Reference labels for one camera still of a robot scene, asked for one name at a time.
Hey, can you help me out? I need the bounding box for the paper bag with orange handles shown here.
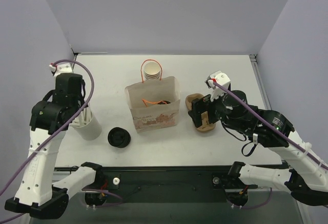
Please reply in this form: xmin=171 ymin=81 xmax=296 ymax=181
xmin=125 ymin=59 xmax=180 ymax=133

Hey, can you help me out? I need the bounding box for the black cup lid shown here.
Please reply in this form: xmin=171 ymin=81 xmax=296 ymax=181
xmin=156 ymin=100 xmax=171 ymax=105

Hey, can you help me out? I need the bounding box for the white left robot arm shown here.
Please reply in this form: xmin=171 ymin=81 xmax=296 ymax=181
xmin=5 ymin=73 xmax=104 ymax=219

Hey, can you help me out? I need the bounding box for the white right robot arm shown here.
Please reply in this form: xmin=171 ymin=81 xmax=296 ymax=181
xmin=188 ymin=90 xmax=327 ymax=206

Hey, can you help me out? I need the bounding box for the white cup holding straws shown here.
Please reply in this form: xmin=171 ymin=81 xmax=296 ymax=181
xmin=72 ymin=116 xmax=102 ymax=141

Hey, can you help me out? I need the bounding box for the stack of black cup lids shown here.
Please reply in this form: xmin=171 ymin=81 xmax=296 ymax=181
xmin=108 ymin=127 xmax=131 ymax=149

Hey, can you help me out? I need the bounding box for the stack of brown paper cups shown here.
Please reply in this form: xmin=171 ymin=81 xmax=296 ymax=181
xmin=143 ymin=61 xmax=162 ymax=80

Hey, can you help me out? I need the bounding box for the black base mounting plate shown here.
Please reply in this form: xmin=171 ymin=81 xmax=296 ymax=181
xmin=73 ymin=166 xmax=257 ymax=204

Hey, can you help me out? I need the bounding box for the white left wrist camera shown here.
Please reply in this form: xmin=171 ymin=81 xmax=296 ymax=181
xmin=49 ymin=63 xmax=74 ymax=78

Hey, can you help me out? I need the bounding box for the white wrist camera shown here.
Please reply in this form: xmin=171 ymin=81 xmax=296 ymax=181
xmin=49 ymin=63 xmax=74 ymax=78
xmin=205 ymin=71 xmax=231 ymax=102

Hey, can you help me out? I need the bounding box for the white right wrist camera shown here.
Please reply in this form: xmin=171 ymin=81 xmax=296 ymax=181
xmin=205 ymin=71 xmax=231 ymax=102

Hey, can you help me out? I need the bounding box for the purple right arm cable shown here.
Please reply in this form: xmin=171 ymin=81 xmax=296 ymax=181
xmin=214 ymin=82 xmax=328 ymax=209

